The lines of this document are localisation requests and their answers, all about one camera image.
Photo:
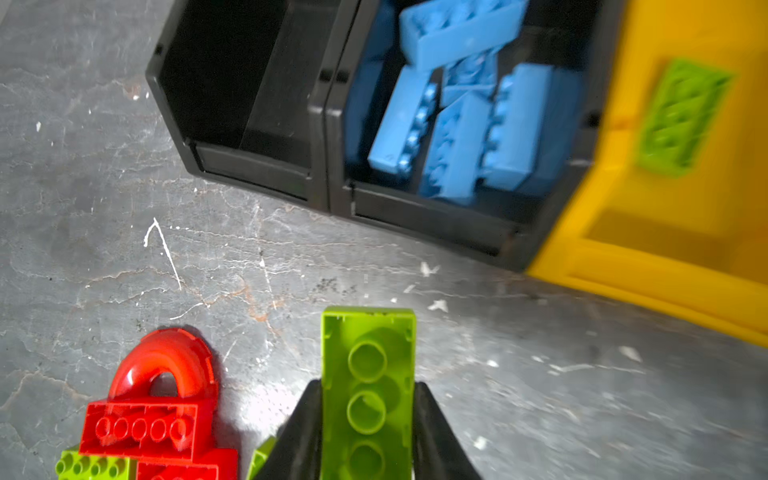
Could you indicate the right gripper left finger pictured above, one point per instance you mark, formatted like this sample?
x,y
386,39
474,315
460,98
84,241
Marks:
x,y
297,452

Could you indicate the yellow plastic bin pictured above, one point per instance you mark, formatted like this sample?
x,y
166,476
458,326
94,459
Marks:
x,y
695,246

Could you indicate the blue lego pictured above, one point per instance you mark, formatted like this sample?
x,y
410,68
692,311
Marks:
x,y
474,74
437,33
457,144
404,123
515,126

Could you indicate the red arch lego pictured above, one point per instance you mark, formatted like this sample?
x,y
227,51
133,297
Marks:
x,y
175,351

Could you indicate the green lego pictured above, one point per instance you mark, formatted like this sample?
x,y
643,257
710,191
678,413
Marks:
x,y
368,369
679,117
74,466
260,457

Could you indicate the black bin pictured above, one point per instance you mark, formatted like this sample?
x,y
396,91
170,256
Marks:
x,y
498,227
242,87

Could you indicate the red lego block center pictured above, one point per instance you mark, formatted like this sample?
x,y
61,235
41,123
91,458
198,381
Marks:
x,y
169,438

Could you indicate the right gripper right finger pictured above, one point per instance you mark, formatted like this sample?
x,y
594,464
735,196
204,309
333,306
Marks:
x,y
437,453

